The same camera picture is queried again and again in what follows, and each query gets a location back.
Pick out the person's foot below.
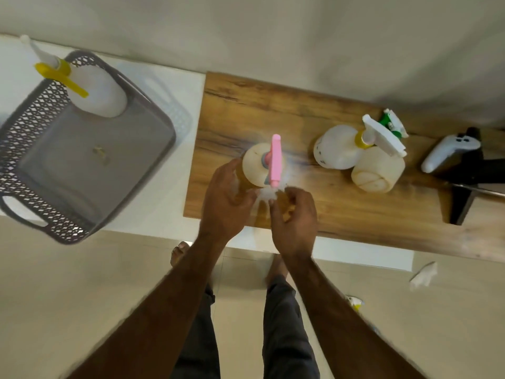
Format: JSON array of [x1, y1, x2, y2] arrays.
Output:
[[170, 241, 191, 269], [265, 254, 289, 289]]

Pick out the black stand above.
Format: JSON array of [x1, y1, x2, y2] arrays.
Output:
[[434, 127, 505, 226]]

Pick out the person's left hand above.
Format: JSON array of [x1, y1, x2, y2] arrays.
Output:
[[199, 158, 259, 245]]

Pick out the white game controller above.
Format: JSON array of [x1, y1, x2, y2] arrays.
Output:
[[421, 133, 482, 174]]

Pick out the person's right trouser leg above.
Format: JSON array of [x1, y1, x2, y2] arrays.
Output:
[[262, 274, 321, 379]]

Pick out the person's right forearm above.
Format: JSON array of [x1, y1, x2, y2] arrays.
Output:
[[281, 253, 427, 379]]

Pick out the spray bottle with yellow trigger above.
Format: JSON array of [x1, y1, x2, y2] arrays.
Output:
[[20, 34, 128, 118]]

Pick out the person's right hand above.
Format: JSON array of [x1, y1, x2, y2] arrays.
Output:
[[268, 187, 319, 260]]

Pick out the spray bottle with pink trigger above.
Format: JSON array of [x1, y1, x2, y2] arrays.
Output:
[[236, 134, 287, 202]]

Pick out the person's left forearm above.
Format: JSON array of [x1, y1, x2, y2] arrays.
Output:
[[65, 232, 234, 379]]

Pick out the grey plastic lattice basket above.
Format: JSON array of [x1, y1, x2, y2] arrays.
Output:
[[0, 50, 177, 245]]

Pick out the person's left trouser leg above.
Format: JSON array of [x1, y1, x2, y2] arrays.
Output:
[[170, 284, 221, 379]]

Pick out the person's right foot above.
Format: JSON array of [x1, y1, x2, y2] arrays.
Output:
[[265, 254, 289, 289]]

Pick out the crumpled white tissue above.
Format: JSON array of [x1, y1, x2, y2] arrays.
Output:
[[409, 261, 438, 291]]

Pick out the spray bottle with green trigger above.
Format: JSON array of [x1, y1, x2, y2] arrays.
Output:
[[351, 109, 409, 194]]

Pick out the person's trouser leg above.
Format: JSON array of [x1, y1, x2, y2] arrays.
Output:
[[262, 274, 321, 379], [170, 284, 221, 379]]

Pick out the white-trigger spray bottle, yellow collar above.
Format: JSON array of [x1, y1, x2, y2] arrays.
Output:
[[314, 114, 407, 170]]

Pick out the person's left foot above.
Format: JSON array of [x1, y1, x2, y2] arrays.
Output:
[[170, 241, 191, 269]]

